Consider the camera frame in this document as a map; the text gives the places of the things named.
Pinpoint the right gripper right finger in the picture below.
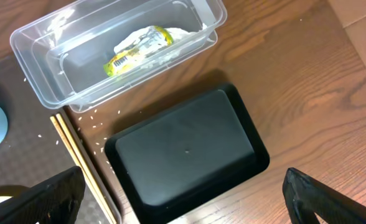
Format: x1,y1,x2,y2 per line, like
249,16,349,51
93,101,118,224
283,167,366,223

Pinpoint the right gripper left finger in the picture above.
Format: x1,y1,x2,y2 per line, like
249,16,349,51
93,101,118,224
0,166,86,224

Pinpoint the green yellow snack wrapper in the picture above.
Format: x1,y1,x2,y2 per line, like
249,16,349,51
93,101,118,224
103,25,175,78

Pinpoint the clear plastic waste bin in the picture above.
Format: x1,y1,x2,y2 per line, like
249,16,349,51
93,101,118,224
10,0,227,113

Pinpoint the dark brown serving tray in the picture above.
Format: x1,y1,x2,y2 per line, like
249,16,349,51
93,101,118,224
0,54,123,224

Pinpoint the right wooden chopstick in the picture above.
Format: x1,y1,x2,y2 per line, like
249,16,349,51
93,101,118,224
55,113,118,224

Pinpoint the black plastic tray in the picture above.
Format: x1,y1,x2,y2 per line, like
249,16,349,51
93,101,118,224
105,83,270,223

